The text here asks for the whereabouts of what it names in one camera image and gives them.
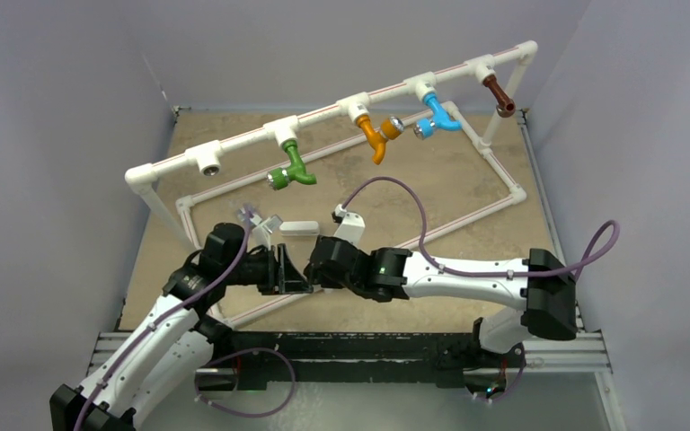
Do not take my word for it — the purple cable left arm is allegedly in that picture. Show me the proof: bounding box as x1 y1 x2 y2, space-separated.
73 207 257 431

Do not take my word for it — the white PVC pipe frame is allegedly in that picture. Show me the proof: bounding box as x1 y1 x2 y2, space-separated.
119 41 552 330

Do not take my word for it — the blue faucet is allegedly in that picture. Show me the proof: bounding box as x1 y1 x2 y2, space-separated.
413 92 462 140

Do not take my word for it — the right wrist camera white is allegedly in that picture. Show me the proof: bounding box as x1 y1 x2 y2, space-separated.
332 204 366 246

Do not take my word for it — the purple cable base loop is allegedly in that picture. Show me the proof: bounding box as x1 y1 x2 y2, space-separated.
194 347 298 418

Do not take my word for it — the brown faucet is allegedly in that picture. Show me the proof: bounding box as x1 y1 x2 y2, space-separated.
482 75 516 118

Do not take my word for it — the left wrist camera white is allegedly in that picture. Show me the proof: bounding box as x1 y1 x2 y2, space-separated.
250 215 283 249

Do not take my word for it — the green faucet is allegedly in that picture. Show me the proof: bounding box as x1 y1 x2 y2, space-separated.
267 139 317 190

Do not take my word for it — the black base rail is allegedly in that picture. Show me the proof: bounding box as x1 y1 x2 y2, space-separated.
212 331 525 391

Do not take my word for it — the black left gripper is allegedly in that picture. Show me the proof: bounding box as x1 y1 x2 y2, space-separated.
223 242 312 295

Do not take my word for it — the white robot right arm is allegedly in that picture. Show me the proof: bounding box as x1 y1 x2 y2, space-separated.
304 236 578 365

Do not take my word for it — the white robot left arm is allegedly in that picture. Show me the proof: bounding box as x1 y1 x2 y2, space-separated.
49 223 314 430

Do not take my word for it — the orange faucet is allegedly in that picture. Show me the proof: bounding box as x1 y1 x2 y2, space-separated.
355 114 404 165

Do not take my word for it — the small clear blue box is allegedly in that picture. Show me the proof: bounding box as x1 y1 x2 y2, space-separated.
236 204 263 226

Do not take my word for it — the aluminium table frame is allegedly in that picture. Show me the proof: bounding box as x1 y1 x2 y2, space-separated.
89 326 625 430

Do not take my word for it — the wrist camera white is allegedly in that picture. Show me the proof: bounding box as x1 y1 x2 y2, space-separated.
250 215 283 249
332 204 366 246

